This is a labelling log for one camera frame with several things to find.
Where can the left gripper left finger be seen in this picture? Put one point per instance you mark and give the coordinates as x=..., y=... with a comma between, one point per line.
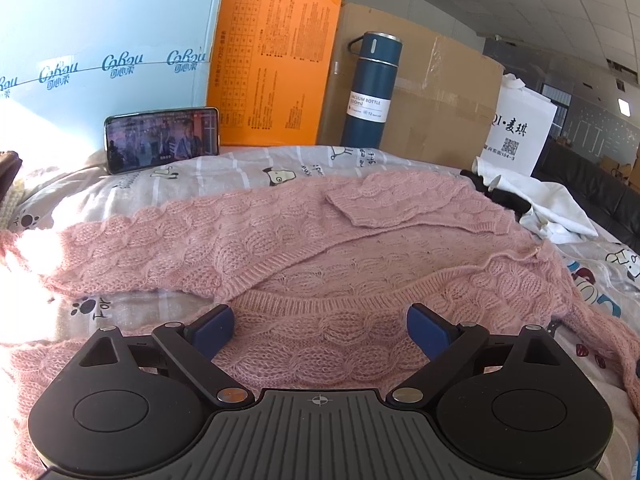
x=191, y=349

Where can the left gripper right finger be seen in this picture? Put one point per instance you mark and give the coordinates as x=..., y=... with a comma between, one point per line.
x=451, y=351

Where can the white garment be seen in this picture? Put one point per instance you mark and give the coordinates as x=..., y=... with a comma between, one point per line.
x=553, y=215

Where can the cartoon print bed sheet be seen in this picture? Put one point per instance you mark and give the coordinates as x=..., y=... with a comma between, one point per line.
x=32, y=357

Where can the smartphone with lit screen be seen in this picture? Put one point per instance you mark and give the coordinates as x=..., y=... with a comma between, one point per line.
x=152, y=139

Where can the black sofa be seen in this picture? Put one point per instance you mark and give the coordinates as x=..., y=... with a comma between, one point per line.
x=614, y=206

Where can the white paper shopping bag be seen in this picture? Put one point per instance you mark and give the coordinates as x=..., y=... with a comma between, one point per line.
x=520, y=128

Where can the large brown cardboard box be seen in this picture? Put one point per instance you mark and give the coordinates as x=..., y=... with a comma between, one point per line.
x=445, y=93

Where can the dark blue vacuum bottle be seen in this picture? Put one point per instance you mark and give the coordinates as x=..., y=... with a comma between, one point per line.
x=372, y=89

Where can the orange cardboard box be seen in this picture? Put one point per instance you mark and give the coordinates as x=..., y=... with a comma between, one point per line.
x=268, y=73

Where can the light blue Cabau carton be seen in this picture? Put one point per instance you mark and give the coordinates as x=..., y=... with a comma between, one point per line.
x=67, y=65

